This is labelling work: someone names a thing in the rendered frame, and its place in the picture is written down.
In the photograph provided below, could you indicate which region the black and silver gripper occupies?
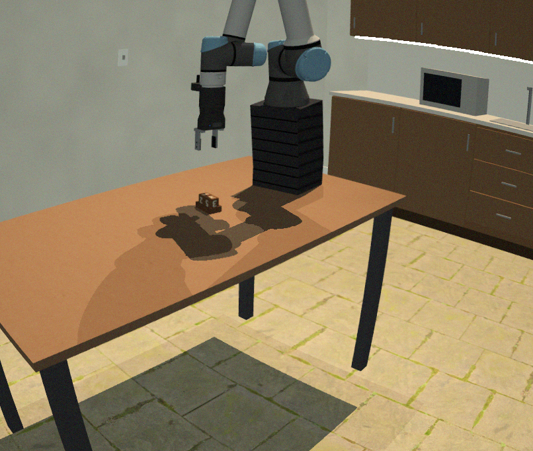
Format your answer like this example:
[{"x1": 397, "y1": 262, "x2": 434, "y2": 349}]
[{"x1": 191, "y1": 72, "x2": 226, "y2": 151}]

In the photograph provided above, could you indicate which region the brown calendar cube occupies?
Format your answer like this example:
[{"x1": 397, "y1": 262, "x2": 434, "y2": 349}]
[
  {"x1": 198, "y1": 192, "x2": 212, "y2": 205},
  {"x1": 204, "y1": 195, "x2": 219, "y2": 208}
]

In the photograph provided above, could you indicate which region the brown wooden tray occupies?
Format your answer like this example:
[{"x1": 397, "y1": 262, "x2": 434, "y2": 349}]
[{"x1": 196, "y1": 201, "x2": 222, "y2": 214}]

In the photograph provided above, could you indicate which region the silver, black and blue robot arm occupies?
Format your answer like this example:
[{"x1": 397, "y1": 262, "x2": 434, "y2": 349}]
[{"x1": 200, "y1": 0, "x2": 331, "y2": 107}]

